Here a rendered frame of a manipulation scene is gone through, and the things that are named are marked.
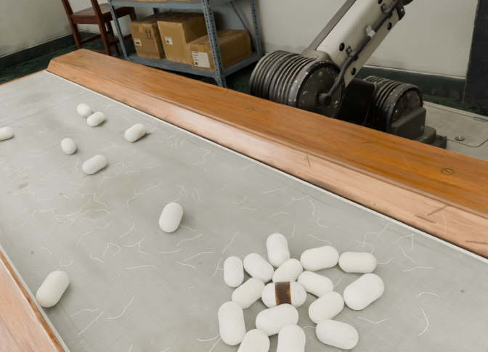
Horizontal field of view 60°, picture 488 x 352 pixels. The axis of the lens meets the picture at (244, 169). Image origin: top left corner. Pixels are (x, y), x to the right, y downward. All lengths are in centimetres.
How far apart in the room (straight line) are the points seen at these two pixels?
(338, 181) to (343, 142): 7
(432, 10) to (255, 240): 208
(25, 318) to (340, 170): 34
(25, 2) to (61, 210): 449
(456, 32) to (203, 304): 215
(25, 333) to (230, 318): 17
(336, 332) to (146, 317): 16
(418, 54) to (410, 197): 208
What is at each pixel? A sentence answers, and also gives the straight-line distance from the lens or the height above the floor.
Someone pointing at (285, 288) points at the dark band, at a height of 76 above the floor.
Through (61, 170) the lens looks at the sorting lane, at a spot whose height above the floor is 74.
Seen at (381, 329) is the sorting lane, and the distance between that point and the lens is 36.
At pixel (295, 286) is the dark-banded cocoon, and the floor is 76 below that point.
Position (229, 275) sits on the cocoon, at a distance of 38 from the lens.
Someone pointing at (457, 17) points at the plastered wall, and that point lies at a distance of 239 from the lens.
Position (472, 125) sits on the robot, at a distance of 121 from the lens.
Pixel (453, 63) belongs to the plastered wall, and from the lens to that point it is 245.
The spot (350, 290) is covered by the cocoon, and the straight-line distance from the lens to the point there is 36.
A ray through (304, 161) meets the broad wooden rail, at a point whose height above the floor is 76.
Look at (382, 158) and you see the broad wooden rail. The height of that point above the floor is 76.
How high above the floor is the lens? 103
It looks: 32 degrees down
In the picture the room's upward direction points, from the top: 10 degrees counter-clockwise
